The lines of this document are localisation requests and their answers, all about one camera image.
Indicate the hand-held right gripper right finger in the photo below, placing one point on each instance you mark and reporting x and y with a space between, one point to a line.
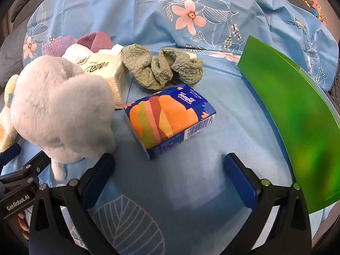
240 182

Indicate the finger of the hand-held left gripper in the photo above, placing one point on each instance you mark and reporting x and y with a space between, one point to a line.
9 154
29 168

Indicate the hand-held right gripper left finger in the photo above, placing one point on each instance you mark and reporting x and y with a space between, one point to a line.
98 176

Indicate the yellow waffle towel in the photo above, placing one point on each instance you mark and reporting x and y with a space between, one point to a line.
6 127

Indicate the light blue plush toy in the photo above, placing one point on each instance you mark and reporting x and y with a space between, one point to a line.
61 111

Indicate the green cardboard box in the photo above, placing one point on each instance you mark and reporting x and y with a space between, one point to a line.
292 117

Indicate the blue and orange tissue pack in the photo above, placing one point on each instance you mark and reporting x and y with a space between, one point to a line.
164 119

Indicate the lavender waffle towel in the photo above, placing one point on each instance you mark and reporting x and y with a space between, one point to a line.
57 46

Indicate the mauve towel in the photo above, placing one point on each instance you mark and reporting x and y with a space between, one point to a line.
95 40

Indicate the blue floral bed sheet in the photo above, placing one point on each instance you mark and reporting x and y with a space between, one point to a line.
170 180

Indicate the cream tissue pack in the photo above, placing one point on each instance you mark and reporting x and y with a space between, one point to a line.
109 71

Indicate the white crumpled cloth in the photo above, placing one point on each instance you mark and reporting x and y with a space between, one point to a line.
77 51

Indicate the grey sofa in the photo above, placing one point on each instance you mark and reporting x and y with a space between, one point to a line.
18 2

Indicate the pile of colourful plush toys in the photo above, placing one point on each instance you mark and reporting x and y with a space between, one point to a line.
310 0

